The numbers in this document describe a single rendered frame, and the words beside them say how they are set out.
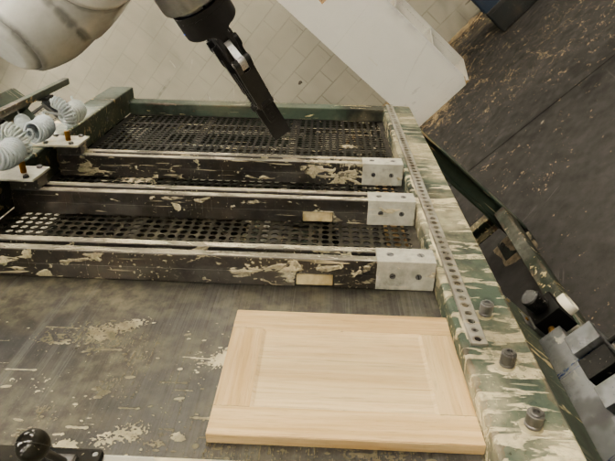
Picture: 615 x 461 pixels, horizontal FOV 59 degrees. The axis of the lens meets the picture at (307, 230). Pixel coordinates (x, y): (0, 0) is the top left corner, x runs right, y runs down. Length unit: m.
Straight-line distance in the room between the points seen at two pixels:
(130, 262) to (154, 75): 5.69
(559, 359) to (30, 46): 0.95
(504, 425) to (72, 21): 0.74
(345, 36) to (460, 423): 4.04
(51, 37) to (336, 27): 4.18
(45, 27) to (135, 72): 6.37
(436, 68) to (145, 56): 3.47
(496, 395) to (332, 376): 0.26
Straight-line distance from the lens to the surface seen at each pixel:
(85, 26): 0.58
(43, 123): 1.71
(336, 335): 1.04
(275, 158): 1.74
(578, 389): 1.05
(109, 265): 1.26
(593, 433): 1.00
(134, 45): 6.82
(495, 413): 0.89
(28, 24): 0.57
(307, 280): 1.19
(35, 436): 0.73
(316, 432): 0.86
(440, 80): 4.78
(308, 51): 6.24
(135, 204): 1.53
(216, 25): 0.74
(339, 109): 2.41
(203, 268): 1.20
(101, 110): 2.27
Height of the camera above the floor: 1.49
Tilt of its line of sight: 16 degrees down
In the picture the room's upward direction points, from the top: 52 degrees counter-clockwise
